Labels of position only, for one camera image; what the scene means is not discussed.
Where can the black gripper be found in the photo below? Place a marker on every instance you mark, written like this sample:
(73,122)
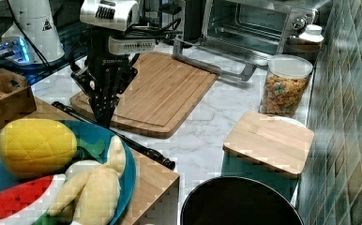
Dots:
(104,74)

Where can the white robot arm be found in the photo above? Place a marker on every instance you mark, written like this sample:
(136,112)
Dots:
(115,16)

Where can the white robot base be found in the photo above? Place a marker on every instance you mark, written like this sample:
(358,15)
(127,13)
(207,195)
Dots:
(32,39)

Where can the bamboo cutting board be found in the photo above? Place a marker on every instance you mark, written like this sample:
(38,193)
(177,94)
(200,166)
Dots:
(161,97)

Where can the yellow plush pineapple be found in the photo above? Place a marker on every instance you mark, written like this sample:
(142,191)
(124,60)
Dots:
(31,148)

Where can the cream plush banana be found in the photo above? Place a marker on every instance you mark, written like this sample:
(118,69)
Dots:
(96,191)

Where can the red plush watermelon slice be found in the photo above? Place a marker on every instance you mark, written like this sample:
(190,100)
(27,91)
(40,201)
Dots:
(26,203)

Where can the black silver toaster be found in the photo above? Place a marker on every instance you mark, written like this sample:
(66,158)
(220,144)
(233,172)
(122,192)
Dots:
(192,16)

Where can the silver toaster oven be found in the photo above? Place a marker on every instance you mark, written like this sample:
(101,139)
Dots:
(251,31)

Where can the black round pot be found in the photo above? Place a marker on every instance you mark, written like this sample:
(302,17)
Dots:
(228,200)

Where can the teal container with bamboo lid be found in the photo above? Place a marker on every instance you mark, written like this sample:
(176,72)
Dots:
(270,149)

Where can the cereal jar with white lid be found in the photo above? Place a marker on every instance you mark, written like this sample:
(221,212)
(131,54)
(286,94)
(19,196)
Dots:
(285,83)

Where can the white lidded bottle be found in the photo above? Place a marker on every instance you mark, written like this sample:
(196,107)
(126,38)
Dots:
(306,45)

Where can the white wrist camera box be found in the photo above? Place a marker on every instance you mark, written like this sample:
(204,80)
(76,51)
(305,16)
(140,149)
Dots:
(130,46)

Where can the wooden tray with handle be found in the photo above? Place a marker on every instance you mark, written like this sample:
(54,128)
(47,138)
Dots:
(16,97)

